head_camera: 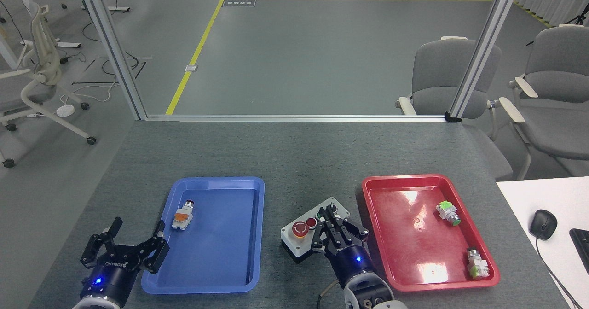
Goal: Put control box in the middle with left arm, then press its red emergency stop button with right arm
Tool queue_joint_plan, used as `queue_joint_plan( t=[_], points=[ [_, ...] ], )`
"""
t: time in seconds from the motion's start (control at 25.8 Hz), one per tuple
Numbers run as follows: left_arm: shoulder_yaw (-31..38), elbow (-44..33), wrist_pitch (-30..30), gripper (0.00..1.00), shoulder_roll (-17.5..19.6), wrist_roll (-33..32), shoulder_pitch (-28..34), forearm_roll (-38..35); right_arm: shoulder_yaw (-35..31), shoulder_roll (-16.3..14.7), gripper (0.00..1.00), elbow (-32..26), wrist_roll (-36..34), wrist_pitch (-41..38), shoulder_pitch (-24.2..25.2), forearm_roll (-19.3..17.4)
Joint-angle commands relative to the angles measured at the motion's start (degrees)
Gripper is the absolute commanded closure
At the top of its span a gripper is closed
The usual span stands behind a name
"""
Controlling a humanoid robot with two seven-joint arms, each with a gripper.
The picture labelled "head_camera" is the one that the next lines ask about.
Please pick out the black computer mouse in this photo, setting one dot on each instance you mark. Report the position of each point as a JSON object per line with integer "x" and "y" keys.
{"x": 543, "y": 224}

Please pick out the silver aluminium rail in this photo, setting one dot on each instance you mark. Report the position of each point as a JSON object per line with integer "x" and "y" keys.
{"x": 294, "y": 118}

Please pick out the grey control box with buttons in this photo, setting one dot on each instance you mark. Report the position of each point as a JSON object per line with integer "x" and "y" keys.
{"x": 297, "y": 242}

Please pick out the black keyboard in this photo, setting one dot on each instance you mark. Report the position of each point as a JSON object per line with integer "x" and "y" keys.
{"x": 581, "y": 251}

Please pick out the black corner bracket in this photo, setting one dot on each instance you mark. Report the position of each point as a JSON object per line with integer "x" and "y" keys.
{"x": 453, "y": 117}

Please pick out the black tripod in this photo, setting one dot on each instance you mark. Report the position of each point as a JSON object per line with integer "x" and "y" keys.
{"x": 580, "y": 20}

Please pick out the red push button switch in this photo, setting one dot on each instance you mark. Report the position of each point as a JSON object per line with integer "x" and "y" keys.
{"x": 182, "y": 218}

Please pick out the silver floor socket plate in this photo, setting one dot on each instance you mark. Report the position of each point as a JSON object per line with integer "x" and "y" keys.
{"x": 191, "y": 68}

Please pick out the silver switch with green block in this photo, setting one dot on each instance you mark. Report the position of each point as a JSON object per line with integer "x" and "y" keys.
{"x": 477, "y": 264}

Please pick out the white side table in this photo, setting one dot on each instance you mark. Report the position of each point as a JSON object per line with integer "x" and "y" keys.
{"x": 529, "y": 194}

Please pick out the silver aluminium post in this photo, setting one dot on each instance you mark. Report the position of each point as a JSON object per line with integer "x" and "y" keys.
{"x": 485, "y": 46}
{"x": 112, "y": 51}

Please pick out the red plastic tray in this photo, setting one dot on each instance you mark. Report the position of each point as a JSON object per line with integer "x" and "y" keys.
{"x": 405, "y": 244}

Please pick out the grey chair with armrests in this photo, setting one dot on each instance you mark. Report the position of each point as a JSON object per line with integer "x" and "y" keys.
{"x": 557, "y": 115}
{"x": 437, "y": 74}

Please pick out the dark floor sign plate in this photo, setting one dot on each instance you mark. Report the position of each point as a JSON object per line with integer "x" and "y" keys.
{"x": 239, "y": 3}

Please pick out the white office chair on wheels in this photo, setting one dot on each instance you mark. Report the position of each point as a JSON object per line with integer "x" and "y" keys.
{"x": 39, "y": 76}

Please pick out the blue plastic tray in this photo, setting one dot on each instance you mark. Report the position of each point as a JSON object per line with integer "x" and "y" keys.
{"x": 221, "y": 235}

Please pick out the white desk foot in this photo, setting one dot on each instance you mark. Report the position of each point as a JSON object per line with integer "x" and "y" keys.
{"x": 55, "y": 44}

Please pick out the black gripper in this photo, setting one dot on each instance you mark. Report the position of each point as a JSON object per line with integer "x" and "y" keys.
{"x": 110, "y": 276}
{"x": 352, "y": 265}

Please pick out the white round floor device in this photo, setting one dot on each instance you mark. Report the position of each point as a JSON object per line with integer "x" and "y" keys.
{"x": 65, "y": 111}

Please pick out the green push button switch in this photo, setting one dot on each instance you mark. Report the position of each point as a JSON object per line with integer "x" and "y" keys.
{"x": 447, "y": 211}

